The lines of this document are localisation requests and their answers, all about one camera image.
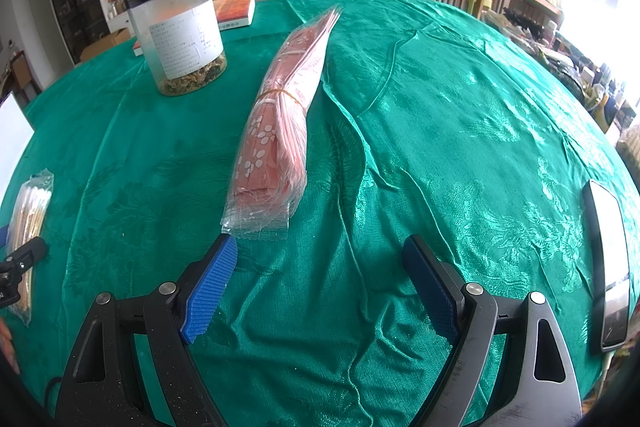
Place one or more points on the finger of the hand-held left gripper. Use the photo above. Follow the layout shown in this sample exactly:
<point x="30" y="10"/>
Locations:
<point x="2" y="238"/>
<point x="30" y="253"/>

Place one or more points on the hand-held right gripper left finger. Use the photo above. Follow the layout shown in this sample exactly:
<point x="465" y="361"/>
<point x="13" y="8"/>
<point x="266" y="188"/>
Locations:
<point x="210" y="292"/>

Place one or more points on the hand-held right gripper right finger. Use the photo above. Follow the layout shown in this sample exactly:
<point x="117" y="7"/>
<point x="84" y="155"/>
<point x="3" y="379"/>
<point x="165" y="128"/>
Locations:
<point x="432" y="292"/>

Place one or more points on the cotton swab pack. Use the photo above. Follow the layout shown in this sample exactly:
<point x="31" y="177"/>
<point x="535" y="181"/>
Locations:
<point x="35" y="207"/>

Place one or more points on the white box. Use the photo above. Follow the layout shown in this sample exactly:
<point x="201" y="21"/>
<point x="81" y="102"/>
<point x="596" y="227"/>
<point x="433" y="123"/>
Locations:
<point x="12" y="142"/>

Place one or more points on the pink face mask pack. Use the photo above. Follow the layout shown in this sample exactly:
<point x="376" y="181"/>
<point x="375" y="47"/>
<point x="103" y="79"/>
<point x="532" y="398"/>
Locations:
<point x="272" y="147"/>

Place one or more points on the person's left hand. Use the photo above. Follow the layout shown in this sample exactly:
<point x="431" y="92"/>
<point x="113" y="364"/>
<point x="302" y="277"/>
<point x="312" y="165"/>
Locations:
<point x="7" y="344"/>

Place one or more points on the black smartphone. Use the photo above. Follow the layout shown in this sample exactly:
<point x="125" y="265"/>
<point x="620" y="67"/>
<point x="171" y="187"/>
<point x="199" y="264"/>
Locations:
<point x="607" y="247"/>

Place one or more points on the cardboard box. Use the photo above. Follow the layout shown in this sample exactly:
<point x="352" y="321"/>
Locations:
<point x="102" y="44"/>

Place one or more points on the clear bag of biscuits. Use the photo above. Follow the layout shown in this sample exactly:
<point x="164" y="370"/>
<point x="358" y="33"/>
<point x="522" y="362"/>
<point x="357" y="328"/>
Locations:
<point x="631" y="147"/>

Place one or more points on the clear jar with black lid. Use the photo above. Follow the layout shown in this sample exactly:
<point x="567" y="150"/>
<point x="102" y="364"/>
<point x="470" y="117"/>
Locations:
<point x="175" y="37"/>

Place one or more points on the clutter of bottles and jars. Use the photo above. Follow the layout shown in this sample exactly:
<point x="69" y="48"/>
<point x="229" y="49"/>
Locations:
<point x="575" y="62"/>

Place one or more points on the orange book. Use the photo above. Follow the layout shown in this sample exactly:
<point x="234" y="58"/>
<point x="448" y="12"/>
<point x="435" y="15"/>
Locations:
<point x="235" y="9"/>

